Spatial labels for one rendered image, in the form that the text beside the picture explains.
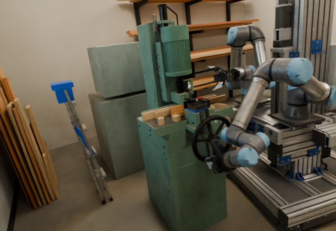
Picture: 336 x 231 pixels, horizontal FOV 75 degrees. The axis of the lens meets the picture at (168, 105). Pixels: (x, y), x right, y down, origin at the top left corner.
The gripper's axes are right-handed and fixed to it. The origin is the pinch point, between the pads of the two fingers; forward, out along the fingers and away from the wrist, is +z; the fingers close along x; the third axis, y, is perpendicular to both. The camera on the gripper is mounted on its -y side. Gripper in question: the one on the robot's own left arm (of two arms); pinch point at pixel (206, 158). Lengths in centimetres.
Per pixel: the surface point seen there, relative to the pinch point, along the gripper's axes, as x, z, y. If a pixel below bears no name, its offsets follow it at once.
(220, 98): 43, 25, -35
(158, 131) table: -16.7, 14.2, -22.9
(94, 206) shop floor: -59, 124, 16
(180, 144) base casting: -2.8, 20.3, -12.0
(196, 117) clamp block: 4.1, 2.7, -23.9
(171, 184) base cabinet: -11.9, 34.7, 10.4
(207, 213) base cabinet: 14, 51, 42
